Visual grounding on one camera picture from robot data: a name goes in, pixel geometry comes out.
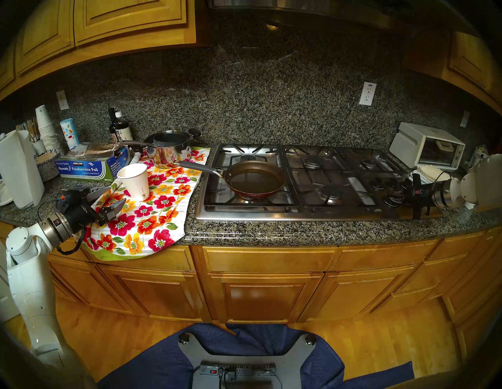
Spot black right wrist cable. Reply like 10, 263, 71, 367
426, 171, 451, 195

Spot blue moving blanket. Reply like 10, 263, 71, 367
93, 323, 415, 389

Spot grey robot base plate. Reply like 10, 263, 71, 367
178, 333, 316, 389

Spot floral kitchen towel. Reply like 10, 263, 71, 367
80, 146, 211, 261

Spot stainless steel saucepan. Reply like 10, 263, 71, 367
118, 128, 202, 168

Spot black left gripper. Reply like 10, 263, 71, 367
65, 187, 127, 230

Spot grey power strip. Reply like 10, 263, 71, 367
200, 363, 277, 379

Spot soy sauce bottle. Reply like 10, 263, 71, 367
114, 111, 134, 142

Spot brown frying pan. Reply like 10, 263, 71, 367
175, 160, 287, 199

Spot wooden upper cabinet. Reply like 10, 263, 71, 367
0, 0, 196, 100
404, 29, 502, 108

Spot wooden lower cabinets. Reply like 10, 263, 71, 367
0, 222, 502, 353

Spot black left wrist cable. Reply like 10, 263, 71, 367
57, 227, 87, 255

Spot folded yellow cloth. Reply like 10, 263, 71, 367
417, 165, 451, 183

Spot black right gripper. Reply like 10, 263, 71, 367
389, 173, 436, 220

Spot white utensil holder cup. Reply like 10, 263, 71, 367
24, 119, 47, 154

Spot white wall outlet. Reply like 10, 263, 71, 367
360, 82, 378, 106

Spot white toaster oven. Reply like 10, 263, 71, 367
389, 122, 466, 172

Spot blue foil sheet box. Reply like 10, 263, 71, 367
56, 142, 132, 182

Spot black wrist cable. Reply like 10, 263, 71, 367
57, 227, 87, 255
426, 171, 451, 195

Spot white paper towel roll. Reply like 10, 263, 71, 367
0, 129, 45, 209

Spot white paper cup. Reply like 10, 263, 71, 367
117, 163, 150, 202

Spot stack of paper cups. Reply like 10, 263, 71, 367
35, 104, 63, 154

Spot black cast iron grate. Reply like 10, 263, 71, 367
355, 149, 410, 176
280, 144, 375, 206
204, 144, 296, 207

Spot patterned salt canister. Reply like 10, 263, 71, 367
60, 118, 80, 149

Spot stainless steel gas cooktop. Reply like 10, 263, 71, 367
195, 143, 444, 222

